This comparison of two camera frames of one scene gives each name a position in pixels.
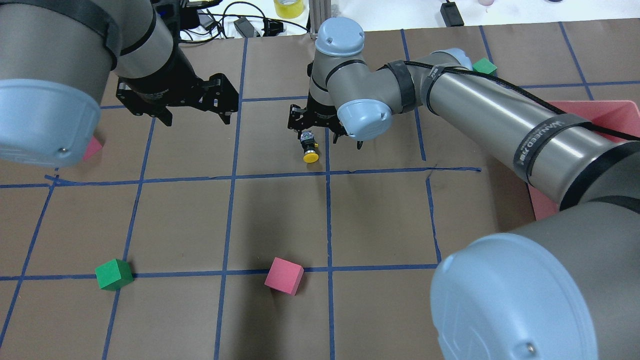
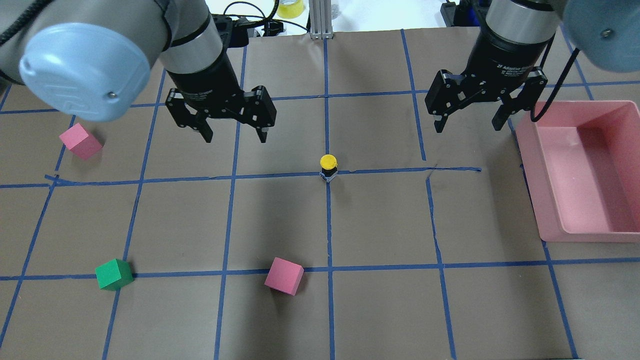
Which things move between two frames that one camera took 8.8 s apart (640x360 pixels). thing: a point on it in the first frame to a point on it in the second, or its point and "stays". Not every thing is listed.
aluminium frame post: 319,11 stays
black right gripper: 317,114 to 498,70
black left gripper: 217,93 to 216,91
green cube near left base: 114,275 stays
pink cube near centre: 284,275 stays
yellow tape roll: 290,11 stays
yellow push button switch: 309,146 to 328,164
